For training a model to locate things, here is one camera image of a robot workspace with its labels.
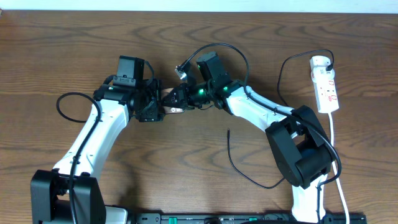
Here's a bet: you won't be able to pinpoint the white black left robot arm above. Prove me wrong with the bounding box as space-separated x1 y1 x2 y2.
30 79 163 223

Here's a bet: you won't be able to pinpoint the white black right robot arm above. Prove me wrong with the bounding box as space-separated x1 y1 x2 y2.
161 51 340 223

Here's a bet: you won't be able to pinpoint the white usb charger plug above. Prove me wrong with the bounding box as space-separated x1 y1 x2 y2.
310 55 335 83

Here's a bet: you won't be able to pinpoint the white power strip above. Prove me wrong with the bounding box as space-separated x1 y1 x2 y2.
311 67 339 114

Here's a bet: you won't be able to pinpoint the white power strip cord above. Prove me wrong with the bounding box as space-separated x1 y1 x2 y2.
328 112 351 224

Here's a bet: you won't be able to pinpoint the black usb charging cable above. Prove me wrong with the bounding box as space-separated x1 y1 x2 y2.
226 49 335 190

